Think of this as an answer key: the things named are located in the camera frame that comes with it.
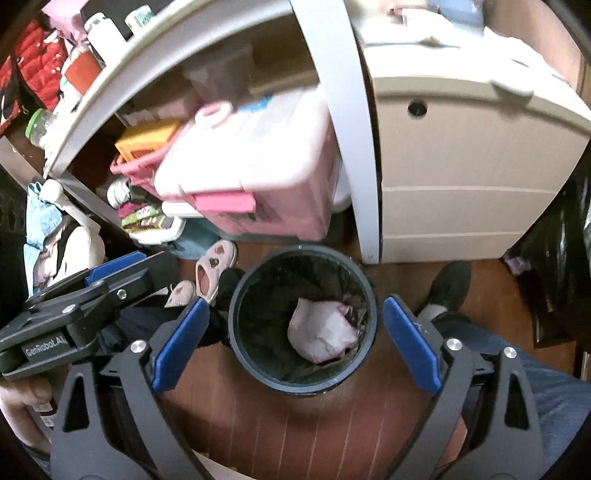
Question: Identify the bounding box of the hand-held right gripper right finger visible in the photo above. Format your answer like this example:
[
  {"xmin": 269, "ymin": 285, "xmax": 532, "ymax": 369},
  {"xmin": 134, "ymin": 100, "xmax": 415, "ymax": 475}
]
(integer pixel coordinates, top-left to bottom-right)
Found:
[{"xmin": 382, "ymin": 296, "xmax": 555, "ymax": 480}]

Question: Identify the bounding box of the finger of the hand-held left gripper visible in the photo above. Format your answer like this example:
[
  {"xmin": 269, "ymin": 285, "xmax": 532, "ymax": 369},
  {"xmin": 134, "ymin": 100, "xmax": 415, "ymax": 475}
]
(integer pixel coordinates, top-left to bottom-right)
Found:
[
  {"xmin": 84, "ymin": 250, "xmax": 179, "ymax": 295},
  {"xmin": 23, "ymin": 271, "xmax": 156, "ymax": 320}
]

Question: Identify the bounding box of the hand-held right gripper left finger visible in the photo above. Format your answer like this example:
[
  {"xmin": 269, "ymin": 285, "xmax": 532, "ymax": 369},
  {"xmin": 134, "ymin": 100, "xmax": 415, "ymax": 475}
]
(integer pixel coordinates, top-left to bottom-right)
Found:
[{"xmin": 48, "ymin": 295, "xmax": 213, "ymax": 480}]

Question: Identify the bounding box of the black round trash bin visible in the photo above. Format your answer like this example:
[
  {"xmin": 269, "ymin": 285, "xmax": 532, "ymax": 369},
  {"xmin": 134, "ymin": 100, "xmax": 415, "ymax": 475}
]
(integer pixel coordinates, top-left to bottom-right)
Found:
[{"xmin": 228, "ymin": 244, "xmax": 379, "ymax": 397}]

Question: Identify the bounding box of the crumpled white paper trash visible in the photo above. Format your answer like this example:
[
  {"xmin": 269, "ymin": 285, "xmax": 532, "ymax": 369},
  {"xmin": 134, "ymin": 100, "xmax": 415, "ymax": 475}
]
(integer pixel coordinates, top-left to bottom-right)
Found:
[{"xmin": 287, "ymin": 298, "xmax": 358, "ymax": 363}]

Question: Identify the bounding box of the person's left hand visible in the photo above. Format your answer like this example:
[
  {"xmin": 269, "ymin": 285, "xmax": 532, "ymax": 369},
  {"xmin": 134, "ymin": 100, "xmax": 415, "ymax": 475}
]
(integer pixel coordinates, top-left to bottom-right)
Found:
[{"xmin": 0, "ymin": 378, "xmax": 58, "ymax": 455}]

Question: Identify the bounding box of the white cloth bag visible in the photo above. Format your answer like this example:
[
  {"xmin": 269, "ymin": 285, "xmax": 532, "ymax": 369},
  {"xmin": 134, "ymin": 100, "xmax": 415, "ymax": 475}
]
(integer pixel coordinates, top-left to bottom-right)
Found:
[{"xmin": 39, "ymin": 179, "xmax": 108, "ymax": 282}]

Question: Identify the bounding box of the pink child shoe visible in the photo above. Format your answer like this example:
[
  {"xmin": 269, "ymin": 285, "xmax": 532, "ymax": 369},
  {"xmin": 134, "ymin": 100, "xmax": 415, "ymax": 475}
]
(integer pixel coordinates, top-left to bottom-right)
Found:
[
  {"xmin": 165, "ymin": 280, "xmax": 197, "ymax": 309},
  {"xmin": 195, "ymin": 240, "xmax": 239, "ymax": 304}
]

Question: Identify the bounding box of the white plastic tub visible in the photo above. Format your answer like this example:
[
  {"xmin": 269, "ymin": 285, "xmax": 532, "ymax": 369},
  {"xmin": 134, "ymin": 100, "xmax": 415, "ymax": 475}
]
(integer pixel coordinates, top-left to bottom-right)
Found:
[{"xmin": 128, "ymin": 216, "xmax": 186, "ymax": 246}]

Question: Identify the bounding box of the stack of snack packets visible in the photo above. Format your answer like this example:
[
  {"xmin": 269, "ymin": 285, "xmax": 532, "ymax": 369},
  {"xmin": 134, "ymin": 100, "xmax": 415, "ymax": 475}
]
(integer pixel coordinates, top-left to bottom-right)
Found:
[{"xmin": 119, "ymin": 202, "xmax": 172, "ymax": 232}]

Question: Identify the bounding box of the person's black shoe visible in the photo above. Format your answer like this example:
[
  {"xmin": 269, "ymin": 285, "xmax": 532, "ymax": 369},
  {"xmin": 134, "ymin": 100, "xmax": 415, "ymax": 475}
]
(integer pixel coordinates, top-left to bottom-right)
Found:
[{"xmin": 418, "ymin": 261, "xmax": 472, "ymax": 320}]

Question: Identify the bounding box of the small white jar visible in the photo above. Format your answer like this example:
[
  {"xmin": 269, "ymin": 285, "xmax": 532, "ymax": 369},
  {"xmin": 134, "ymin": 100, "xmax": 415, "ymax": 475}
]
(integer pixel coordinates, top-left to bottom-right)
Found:
[{"xmin": 106, "ymin": 178, "xmax": 133, "ymax": 209}]

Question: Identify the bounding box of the light blue cloth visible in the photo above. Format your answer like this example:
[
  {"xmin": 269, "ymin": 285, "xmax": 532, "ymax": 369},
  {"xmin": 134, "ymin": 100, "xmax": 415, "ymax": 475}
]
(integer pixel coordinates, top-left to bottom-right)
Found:
[{"xmin": 24, "ymin": 182, "xmax": 66, "ymax": 261}]

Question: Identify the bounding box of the black bin liner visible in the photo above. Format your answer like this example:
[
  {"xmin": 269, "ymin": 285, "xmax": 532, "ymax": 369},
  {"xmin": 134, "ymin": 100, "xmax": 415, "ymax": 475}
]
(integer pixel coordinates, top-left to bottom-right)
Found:
[{"xmin": 235, "ymin": 254, "xmax": 372, "ymax": 384}]

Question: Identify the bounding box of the pink plastic rack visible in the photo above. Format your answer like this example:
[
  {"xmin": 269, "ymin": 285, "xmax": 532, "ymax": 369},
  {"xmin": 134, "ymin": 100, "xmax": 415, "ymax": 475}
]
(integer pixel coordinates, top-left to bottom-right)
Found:
[{"xmin": 110, "ymin": 151, "xmax": 172, "ymax": 188}]

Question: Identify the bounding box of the orange toy basket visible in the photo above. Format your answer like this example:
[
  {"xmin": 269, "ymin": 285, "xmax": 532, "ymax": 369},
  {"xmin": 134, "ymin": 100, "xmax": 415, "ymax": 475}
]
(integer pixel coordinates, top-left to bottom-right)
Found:
[{"xmin": 115, "ymin": 117, "xmax": 183, "ymax": 160}]

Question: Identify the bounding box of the person's right leg in jeans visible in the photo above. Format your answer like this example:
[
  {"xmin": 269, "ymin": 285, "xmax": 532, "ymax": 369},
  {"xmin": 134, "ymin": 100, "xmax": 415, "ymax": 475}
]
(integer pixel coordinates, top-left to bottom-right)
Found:
[{"xmin": 431, "ymin": 311, "xmax": 591, "ymax": 480}]

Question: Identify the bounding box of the clear bottle with green cap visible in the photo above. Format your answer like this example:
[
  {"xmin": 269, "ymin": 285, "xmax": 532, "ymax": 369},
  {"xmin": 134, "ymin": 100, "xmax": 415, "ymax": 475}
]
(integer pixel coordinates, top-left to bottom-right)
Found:
[{"xmin": 25, "ymin": 107, "xmax": 62, "ymax": 149}]

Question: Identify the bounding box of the black plastic bag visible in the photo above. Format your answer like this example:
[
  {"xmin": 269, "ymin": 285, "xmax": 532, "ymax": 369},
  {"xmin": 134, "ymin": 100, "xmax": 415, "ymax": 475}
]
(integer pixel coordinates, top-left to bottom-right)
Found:
[{"xmin": 502, "ymin": 175, "xmax": 591, "ymax": 349}]

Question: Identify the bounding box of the pink plastic storage box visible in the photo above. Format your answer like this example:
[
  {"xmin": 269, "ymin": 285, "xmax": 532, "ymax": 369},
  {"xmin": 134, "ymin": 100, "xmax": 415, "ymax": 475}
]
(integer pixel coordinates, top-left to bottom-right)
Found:
[{"xmin": 154, "ymin": 88, "xmax": 343, "ymax": 241}]

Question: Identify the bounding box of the beige drawer cabinet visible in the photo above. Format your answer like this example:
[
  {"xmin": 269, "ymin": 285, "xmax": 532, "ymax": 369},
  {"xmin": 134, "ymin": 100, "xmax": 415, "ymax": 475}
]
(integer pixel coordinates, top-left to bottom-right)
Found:
[{"xmin": 355, "ymin": 25, "xmax": 591, "ymax": 266}]

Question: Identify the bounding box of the red white container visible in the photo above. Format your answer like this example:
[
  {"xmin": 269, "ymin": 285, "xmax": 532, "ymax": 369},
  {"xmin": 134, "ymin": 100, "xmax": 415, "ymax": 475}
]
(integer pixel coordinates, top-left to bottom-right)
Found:
[{"xmin": 62, "ymin": 45, "xmax": 103, "ymax": 95}]

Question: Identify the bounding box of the red padded jacket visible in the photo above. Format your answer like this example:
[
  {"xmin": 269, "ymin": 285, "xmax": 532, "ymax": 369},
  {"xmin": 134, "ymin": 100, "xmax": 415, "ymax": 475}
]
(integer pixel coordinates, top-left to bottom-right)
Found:
[{"xmin": 0, "ymin": 18, "xmax": 71, "ymax": 136}]

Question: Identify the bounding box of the brown translucent container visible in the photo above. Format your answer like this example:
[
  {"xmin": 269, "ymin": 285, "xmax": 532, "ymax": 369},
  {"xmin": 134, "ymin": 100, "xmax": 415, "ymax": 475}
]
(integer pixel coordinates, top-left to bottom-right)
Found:
[{"xmin": 182, "ymin": 41, "xmax": 256, "ymax": 104}]

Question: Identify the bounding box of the white bottle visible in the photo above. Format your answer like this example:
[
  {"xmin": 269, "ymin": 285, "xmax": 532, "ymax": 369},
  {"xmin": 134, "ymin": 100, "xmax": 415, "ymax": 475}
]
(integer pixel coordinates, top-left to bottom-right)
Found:
[{"xmin": 84, "ymin": 13, "xmax": 126, "ymax": 63}]

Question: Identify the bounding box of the white green cup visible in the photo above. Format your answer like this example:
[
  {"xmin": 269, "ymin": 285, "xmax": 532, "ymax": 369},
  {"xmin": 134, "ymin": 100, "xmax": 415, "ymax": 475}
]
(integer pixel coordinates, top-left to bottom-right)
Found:
[{"xmin": 124, "ymin": 4, "xmax": 156, "ymax": 32}]

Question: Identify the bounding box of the white cloth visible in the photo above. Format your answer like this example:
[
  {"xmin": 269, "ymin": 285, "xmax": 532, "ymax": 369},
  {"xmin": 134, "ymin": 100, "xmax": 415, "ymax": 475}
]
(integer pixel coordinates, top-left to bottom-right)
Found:
[{"xmin": 482, "ymin": 27, "xmax": 575, "ymax": 95}]

